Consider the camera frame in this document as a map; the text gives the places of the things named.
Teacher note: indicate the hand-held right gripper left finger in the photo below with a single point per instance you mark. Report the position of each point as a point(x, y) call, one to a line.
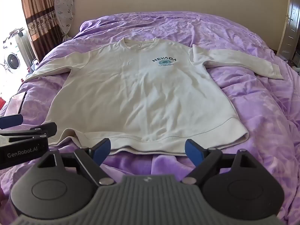
point(104, 149)

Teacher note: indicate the white long-sleeved sweatshirt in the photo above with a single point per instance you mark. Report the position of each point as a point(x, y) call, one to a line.
point(140, 93)

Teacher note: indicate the white patterned standing cover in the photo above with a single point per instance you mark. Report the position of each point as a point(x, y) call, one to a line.
point(64, 9)

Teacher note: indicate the wooden door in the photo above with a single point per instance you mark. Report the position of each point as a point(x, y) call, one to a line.
point(290, 32)

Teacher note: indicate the brown patterned curtain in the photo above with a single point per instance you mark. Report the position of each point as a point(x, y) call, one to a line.
point(39, 16)

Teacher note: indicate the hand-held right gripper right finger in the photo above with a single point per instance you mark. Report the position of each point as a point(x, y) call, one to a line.
point(192, 151)

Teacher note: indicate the black smartphone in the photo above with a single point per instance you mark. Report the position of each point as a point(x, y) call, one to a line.
point(16, 103)

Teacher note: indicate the purple bed blanket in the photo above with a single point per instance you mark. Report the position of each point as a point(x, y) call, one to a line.
point(257, 112)

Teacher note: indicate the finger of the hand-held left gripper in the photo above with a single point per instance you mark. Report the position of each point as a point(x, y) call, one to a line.
point(11, 120)
point(46, 129)

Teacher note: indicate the white washing machine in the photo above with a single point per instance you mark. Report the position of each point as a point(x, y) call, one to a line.
point(14, 56)

